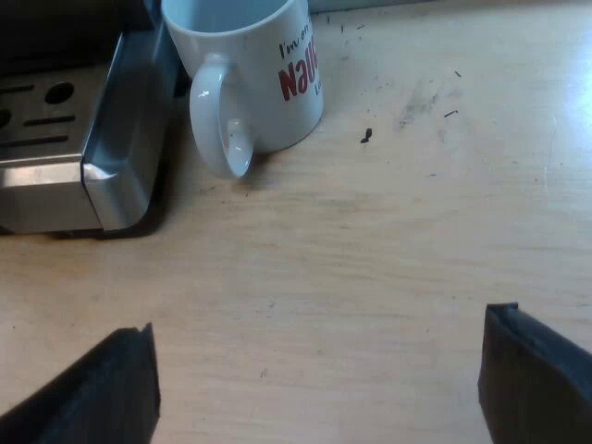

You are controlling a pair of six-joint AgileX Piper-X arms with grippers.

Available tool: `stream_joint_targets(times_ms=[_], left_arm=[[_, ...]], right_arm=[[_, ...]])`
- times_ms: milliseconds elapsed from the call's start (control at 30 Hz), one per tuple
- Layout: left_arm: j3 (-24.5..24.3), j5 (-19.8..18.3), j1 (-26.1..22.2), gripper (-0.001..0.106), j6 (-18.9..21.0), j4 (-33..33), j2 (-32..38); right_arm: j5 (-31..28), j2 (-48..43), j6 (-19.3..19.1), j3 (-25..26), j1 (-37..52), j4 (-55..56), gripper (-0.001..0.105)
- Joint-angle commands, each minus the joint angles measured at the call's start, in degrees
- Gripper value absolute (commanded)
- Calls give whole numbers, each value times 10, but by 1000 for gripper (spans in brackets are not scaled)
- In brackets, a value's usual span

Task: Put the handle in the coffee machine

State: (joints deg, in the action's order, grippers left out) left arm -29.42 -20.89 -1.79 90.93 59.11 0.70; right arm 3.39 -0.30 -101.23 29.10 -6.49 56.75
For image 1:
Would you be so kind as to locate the white mug with red and black print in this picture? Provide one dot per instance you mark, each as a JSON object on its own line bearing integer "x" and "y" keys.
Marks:
{"x": 259, "y": 78}

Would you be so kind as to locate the steel espresso machine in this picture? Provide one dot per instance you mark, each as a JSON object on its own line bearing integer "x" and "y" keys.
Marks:
{"x": 69, "y": 139}

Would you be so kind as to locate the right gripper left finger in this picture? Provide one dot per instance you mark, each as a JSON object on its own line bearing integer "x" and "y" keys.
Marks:
{"x": 102, "y": 393}

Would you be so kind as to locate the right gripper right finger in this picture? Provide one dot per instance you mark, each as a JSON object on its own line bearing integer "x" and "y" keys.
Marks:
{"x": 532, "y": 384}

